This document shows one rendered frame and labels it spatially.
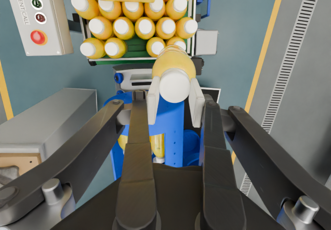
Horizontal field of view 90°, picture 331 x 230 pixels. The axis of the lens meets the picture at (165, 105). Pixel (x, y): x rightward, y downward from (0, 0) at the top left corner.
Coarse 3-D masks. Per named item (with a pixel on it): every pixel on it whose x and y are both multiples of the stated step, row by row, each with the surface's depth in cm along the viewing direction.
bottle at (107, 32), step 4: (96, 16) 52; (100, 16) 52; (100, 20) 51; (104, 20) 52; (108, 20) 54; (104, 24) 51; (108, 24) 53; (112, 24) 58; (104, 28) 52; (108, 28) 53; (112, 28) 56; (92, 32) 52; (104, 32) 52; (108, 32) 53; (112, 32) 57; (96, 36) 53; (100, 36) 53; (104, 36) 54; (108, 36) 56; (112, 36) 61
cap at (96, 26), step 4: (92, 20) 48; (96, 20) 48; (92, 24) 48; (96, 24) 48; (100, 24) 48; (92, 28) 49; (96, 28) 49; (100, 28) 49; (96, 32) 49; (100, 32) 50
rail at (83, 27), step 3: (81, 18) 58; (81, 21) 58; (84, 21) 60; (81, 24) 58; (84, 24) 60; (81, 27) 59; (84, 27) 60; (84, 30) 60; (84, 33) 60; (84, 36) 60; (84, 39) 60; (87, 57) 62
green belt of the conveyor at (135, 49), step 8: (184, 16) 69; (128, 40) 69; (136, 40) 70; (144, 40) 70; (184, 40) 72; (128, 48) 71; (136, 48) 71; (144, 48) 71; (128, 56) 72; (136, 56) 72; (144, 56) 73; (104, 64) 73; (112, 64) 74
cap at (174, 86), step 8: (168, 72) 20; (176, 72) 20; (168, 80) 20; (176, 80) 20; (184, 80) 20; (160, 88) 20; (168, 88) 20; (176, 88) 20; (184, 88) 20; (168, 96) 21; (176, 96) 21; (184, 96) 21
